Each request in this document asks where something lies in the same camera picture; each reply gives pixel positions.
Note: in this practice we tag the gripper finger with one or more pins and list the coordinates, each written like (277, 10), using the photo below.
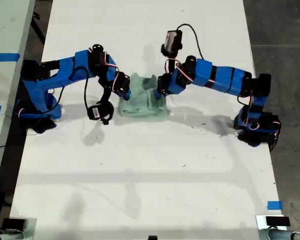
(158, 95)
(127, 96)

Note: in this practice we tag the pale green T-shirt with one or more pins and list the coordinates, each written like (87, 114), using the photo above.
(140, 110)

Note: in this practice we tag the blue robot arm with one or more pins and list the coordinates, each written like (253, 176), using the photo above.
(67, 67)
(222, 77)

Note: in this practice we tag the black stand leg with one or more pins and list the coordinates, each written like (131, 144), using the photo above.
(38, 30)

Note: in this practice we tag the long blue tape strip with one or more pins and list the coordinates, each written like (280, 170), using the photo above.
(5, 57)

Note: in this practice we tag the pale grey side table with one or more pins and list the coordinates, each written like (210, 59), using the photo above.
(5, 30)

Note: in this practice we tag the small black block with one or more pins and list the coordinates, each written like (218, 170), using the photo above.
(152, 238)

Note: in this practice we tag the blue tape square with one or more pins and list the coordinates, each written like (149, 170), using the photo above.
(275, 205)

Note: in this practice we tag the grey flat plate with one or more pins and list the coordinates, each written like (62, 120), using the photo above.
(31, 230)

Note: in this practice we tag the small black box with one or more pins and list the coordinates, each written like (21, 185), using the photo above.
(13, 223)
(277, 221)

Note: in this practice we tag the grey metal tube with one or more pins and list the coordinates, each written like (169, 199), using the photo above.
(280, 235)
(17, 236)

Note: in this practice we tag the black camera stalk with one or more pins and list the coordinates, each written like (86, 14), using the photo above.
(174, 62)
(105, 95)

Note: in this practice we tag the black camera box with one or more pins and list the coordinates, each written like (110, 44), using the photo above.
(171, 41)
(96, 112)

